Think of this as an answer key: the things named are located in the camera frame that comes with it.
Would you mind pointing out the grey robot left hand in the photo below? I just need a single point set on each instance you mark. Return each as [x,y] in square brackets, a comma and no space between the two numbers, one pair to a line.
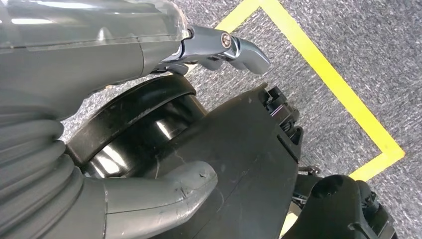
[82,49]

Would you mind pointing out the yellow floor tape rectangle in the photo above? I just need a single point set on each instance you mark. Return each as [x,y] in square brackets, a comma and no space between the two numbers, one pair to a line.
[329,75]

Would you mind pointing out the black robot lower leg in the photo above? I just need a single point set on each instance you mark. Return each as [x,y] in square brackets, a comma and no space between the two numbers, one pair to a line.
[329,211]

